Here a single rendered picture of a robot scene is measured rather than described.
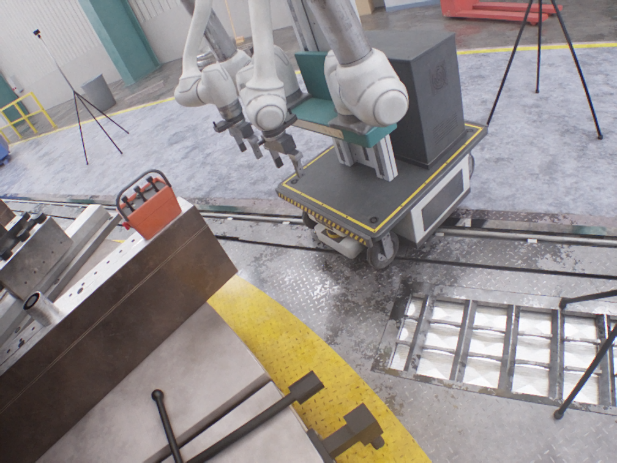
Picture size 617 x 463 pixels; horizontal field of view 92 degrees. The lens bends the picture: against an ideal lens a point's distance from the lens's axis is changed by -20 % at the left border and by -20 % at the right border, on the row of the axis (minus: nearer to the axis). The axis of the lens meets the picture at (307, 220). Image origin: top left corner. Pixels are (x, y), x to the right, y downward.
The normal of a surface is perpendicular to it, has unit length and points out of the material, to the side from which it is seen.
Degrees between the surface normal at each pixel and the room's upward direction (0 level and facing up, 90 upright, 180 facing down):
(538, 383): 3
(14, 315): 71
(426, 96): 90
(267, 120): 98
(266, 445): 0
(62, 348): 90
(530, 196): 0
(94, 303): 90
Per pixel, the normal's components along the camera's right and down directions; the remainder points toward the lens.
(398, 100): 0.27, 0.68
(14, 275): 0.88, 0.03
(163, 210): 0.71, 0.38
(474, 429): -0.31, -0.72
